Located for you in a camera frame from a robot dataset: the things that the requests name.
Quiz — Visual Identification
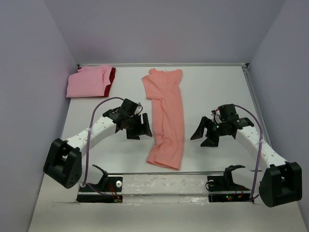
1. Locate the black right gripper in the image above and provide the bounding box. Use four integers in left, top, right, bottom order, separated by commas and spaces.
190, 116, 230, 147

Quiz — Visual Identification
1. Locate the folded dark red t-shirt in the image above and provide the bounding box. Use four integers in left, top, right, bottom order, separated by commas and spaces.
76, 66, 116, 98

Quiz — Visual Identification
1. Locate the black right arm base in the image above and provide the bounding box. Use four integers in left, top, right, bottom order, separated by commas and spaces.
205, 165, 254, 203

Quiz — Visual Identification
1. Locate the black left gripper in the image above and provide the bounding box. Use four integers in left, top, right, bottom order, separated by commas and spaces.
125, 114, 152, 141

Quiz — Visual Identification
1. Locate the folded pink t-shirt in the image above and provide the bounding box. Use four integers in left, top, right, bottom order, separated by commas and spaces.
66, 64, 116, 98

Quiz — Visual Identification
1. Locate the salmon orange t-shirt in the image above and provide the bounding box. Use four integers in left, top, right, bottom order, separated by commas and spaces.
142, 68, 184, 170

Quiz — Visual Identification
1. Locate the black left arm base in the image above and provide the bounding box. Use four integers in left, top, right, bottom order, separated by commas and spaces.
76, 164, 123, 203

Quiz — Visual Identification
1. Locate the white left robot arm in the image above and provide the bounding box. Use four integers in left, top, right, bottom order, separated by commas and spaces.
43, 99, 152, 192

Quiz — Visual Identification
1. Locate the white foam front panel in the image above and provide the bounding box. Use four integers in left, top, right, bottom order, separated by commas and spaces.
29, 177, 306, 232

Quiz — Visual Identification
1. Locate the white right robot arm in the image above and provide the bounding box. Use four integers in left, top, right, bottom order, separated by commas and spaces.
190, 104, 303, 207

